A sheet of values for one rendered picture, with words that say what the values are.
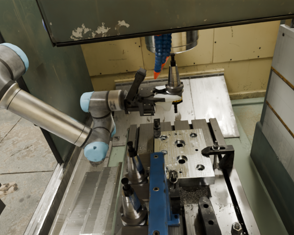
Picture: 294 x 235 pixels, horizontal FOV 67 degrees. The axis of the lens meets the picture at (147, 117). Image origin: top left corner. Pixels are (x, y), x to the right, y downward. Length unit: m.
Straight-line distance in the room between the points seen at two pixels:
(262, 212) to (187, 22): 1.08
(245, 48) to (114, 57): 1.00
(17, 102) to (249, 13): 0.63
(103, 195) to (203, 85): 1.13
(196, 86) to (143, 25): 1.49
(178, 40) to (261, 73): 1.46
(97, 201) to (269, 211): 0.83
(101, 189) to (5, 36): 0.82
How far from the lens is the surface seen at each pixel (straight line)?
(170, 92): 0.75
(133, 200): 0.49
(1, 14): 1.11
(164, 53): 0.54
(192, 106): 1.71
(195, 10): 0.36
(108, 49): 1.80
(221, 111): 1.72
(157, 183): 0.57
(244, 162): 1.48
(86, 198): 1.26
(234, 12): 0.37
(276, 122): 1.12
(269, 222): 1.27
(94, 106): 0.82
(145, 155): 0.66
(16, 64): 0.85
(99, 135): 0.77
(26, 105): 0.75
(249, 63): 1.96
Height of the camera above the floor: 1.67
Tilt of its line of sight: 35 degrees down
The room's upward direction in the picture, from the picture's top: 9 degrees counter-clockwise
